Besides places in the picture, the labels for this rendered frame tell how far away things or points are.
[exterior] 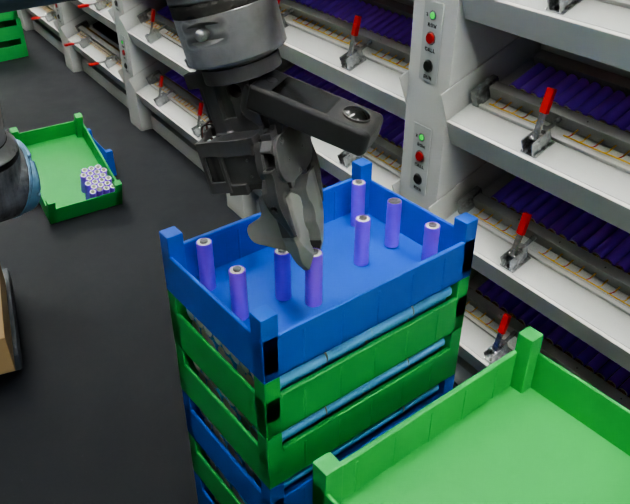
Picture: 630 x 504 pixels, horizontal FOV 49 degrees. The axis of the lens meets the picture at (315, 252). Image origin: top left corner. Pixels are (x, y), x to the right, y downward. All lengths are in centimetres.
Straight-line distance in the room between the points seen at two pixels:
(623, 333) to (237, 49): 68
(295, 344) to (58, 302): 105
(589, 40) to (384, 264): 37
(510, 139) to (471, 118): 8
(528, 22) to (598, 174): 22
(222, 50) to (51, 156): 158
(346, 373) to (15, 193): 88
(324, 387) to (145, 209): 129
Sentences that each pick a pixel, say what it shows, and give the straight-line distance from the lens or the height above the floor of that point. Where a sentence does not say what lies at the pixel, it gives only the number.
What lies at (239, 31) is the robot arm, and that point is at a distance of 60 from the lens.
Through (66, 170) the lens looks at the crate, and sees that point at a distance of 211.
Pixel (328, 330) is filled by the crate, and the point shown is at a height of 51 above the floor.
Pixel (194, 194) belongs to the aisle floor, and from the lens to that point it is 203.
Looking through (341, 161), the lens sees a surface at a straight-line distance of 141.
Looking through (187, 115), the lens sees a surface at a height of 15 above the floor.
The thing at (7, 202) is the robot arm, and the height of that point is 30.
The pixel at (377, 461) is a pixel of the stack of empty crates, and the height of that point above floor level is 43.
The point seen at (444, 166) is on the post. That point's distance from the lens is 117.
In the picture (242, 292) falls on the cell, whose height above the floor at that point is 52.
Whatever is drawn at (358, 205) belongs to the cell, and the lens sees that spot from 91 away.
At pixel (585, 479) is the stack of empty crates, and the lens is 77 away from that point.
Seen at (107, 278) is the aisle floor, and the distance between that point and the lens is 172.
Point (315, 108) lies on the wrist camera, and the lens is 60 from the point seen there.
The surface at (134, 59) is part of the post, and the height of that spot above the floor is 24.
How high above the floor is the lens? 97
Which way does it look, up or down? 34 degrees down
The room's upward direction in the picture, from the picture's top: straight up
